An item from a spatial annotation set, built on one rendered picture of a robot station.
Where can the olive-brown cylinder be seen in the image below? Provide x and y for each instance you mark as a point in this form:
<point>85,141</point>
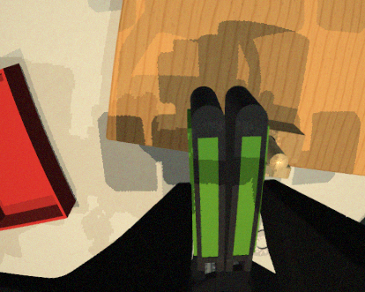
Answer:
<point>276,159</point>

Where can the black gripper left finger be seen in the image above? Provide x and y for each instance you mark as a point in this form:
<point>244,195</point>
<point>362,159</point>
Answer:
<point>153,255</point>

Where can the light wooden board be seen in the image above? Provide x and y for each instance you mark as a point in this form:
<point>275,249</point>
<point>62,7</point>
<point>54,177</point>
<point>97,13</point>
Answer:
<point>302,60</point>

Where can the red shallow tray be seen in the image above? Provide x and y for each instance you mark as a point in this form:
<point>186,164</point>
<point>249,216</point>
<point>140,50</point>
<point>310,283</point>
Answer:
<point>33,189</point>

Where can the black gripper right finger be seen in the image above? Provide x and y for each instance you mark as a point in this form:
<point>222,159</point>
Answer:
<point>313,247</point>

